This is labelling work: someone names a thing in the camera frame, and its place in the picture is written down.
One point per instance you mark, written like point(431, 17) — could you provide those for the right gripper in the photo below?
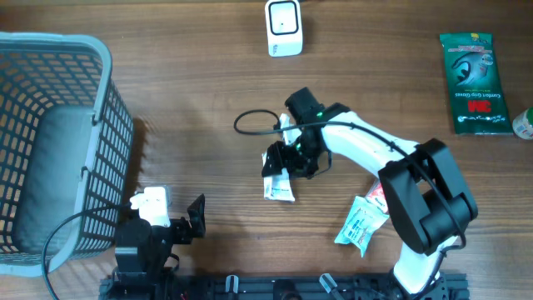
point(276, 152)

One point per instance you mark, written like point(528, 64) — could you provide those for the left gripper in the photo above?
point(185, 235)

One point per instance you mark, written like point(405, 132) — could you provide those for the white carton box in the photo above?
point(278, 187)

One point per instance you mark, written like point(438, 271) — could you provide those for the mint wet wipes pack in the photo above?
point(362, 221)

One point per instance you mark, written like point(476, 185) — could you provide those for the green 3M gloves package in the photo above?
point(478, 106)

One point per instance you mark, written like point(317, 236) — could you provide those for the green lid jar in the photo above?
point(522, 124)

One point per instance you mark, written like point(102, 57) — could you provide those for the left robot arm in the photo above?
point(142, 251)

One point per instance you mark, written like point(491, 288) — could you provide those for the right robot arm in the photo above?
point(429, 201)

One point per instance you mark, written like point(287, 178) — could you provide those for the white barcode scanner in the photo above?
point(283, 28)

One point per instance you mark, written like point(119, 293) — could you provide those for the grey plastic basket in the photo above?
point(66, 141)

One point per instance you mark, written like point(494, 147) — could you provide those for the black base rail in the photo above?
point(357, 287)

